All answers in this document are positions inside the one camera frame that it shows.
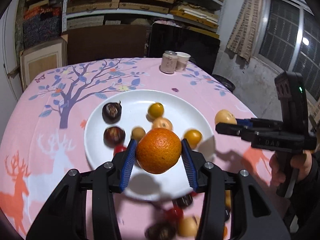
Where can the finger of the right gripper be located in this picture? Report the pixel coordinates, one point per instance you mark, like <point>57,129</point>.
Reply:
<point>256,123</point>
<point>234,130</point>

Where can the red cherry tomato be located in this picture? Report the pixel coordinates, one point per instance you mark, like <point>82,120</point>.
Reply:
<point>174,214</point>
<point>118,149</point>
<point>193,194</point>

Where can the pink deer tablecloth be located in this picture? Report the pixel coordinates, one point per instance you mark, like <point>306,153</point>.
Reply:
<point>44,137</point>

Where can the black round stool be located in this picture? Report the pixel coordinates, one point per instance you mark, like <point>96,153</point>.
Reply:
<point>224,81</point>

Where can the right hand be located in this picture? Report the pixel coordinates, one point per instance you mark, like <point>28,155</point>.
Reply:
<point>301,162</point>

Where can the framed picture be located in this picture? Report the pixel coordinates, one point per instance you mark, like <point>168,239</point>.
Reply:
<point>45,56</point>

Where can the dark brown mangosteen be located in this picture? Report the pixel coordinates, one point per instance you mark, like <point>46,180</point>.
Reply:
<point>161,231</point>
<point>111,112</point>
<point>114,136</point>

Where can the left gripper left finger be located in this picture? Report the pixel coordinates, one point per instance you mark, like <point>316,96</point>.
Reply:
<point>63,216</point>

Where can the striped yellow pepino melon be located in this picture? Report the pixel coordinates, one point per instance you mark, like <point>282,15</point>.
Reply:
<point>188,226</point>

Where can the right window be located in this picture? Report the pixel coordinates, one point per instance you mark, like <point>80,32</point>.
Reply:
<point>288,40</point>

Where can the black chair back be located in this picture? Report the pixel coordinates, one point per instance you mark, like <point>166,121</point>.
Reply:
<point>202,48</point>

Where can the white oval plate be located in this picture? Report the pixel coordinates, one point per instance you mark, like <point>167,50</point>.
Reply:
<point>143,185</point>

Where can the large orange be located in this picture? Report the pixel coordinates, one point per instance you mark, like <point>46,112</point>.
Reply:
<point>158,151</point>

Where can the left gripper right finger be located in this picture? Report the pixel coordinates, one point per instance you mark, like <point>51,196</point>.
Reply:
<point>253,215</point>

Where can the pale yellow apple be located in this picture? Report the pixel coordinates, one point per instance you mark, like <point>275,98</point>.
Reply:
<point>162,123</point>
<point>225,116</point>

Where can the small tan longan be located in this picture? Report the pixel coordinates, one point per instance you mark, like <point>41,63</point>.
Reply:
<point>137,133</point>

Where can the beige hanging curtain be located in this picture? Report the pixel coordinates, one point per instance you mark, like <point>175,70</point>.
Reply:
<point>242,38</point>

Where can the metal storage shelf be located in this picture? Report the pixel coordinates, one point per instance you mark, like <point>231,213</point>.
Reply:
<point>202,14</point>

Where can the dark purple plum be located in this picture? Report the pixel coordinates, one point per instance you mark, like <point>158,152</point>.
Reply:
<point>183,202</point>

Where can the pink beverage can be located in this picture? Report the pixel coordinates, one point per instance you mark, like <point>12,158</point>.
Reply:
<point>169,62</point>

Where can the white paper cup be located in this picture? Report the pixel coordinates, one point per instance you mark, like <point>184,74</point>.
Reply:
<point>182,61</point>

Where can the dark wooden board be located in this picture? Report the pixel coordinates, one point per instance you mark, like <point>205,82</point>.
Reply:
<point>106,42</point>

